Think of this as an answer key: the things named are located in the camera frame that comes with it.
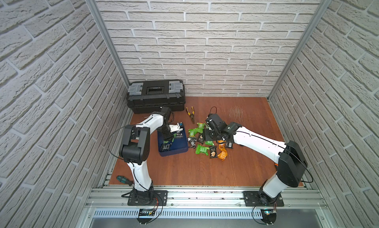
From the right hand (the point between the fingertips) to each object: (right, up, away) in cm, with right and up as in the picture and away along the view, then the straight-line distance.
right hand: (207, 134), depth 85 cm
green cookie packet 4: (-4, -10, +5) cm, 12 cm away
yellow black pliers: (-9, +11, +22) cm, 26 cm away
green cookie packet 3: (-9, 0, +13) cm, 15 cm away
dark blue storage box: (-21, -9, +7) cm, 24 cm away
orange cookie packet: (+10, -13, +3) cm, 16 cm away
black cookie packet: (+15, -8, +7) cm, 18 cm away
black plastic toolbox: (-40, +24, +13) cm, 48 cm away
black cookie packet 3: (-9, -6, +8) cm, 13 cm away
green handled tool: (-45, -24, -8) cm, 52 cm away
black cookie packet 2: (+4, -12, +4) cm, 13 cm away
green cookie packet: (+2, -7, +7) cm, 10 cm away
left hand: (-25, -1, +11) cm, 27 cm away
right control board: (+29, -37, -15) cm, 49 cm away
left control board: (-32, -38, -12) cm, 51 cm away
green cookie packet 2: (-3, +3, +13) cm, 13 cm away
